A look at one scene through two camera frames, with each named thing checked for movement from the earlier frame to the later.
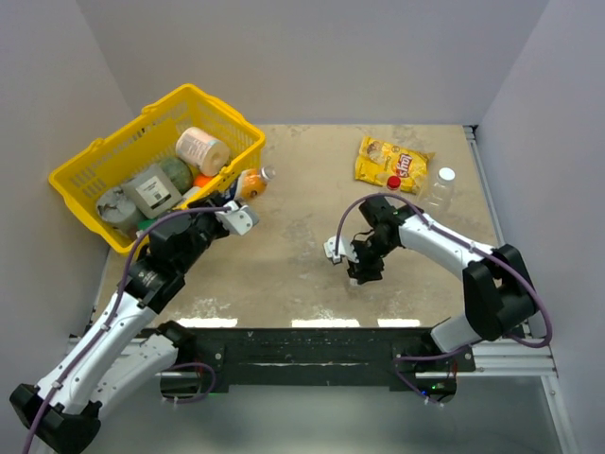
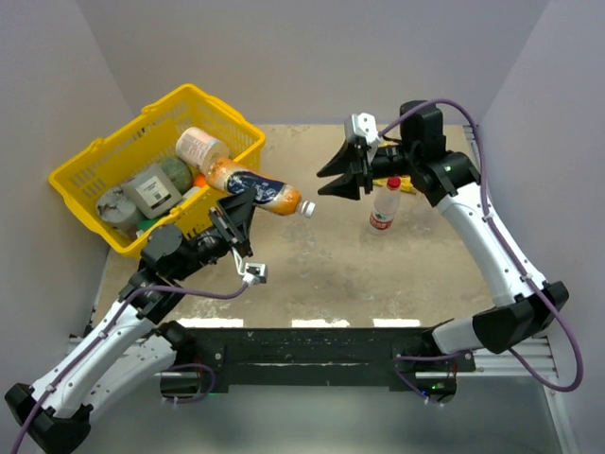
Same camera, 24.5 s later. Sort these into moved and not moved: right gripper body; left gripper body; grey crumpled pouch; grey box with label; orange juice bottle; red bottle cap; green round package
Moved: right gripper body; orange juice bottle; left gripper body
Not moved: red bottle cap; green round package; grey crumpled pouch; grey box with label
